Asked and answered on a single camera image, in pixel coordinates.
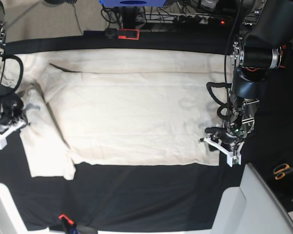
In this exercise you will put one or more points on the orange handled scissors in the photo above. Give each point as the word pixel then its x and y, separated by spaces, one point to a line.
pixel 282 170

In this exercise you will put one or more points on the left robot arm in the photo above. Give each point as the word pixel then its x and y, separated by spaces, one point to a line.
pixel 258 43

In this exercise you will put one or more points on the orange clamp bottom edge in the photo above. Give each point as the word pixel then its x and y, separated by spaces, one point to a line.
pixel 65 219

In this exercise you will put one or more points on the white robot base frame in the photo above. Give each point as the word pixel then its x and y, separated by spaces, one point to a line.
pixel 250 208

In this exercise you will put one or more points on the orange black top clamp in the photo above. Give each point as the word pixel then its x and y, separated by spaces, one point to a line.
pixel 129 34

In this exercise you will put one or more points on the white T-shirt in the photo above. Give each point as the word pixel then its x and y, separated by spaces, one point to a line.
pixel 124 107

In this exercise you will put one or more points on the orange black clamp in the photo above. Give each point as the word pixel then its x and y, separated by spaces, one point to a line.
pixel 129 34
pixel 283 56

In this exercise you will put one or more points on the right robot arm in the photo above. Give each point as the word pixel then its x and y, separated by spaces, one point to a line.
pixel 12 117

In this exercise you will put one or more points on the black table cloth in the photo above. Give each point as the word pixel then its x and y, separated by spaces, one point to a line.
pixel 156 198

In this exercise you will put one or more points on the black vertical post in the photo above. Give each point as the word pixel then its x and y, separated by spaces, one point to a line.
pixel 129 15

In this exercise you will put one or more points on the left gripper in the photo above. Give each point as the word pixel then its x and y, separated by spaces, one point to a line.
pixel 232 139

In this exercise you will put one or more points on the white power strip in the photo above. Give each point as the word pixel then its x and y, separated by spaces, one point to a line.
pixel 168 18

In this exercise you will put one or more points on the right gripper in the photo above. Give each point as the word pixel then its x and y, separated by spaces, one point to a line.
pixel 12 126

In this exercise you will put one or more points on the orange black right clamp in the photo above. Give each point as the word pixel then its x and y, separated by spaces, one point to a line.
pixel 283 56

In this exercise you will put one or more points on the blue box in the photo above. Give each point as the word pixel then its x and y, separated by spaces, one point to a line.
pixel 132 3

